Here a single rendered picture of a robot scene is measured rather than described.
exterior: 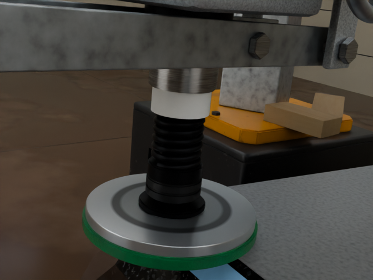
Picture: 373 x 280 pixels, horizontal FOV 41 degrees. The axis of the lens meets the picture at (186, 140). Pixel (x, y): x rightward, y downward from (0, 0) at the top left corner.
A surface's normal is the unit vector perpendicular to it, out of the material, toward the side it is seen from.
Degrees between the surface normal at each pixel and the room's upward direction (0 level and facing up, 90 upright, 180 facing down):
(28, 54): 90
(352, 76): 90
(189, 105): 90
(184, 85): 90
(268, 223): 0
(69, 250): 0
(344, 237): 0
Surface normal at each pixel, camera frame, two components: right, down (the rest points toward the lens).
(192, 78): 0.26, 0.31
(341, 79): -0.80, 0.11
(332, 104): 0.03, -0.88
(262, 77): -0.42, 0.23
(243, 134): -0.17, 0.28
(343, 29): 0.68, 0.28
